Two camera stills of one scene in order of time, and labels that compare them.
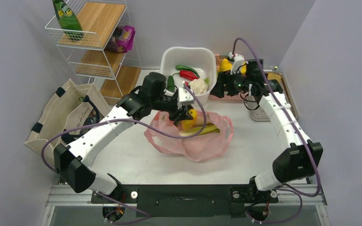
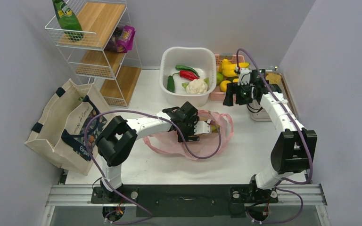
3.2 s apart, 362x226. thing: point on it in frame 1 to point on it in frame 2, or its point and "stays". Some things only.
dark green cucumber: [171, 84] stays
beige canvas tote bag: [72, 105] stays
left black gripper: [177, 114] to [187, 136]
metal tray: [257, 112] stays
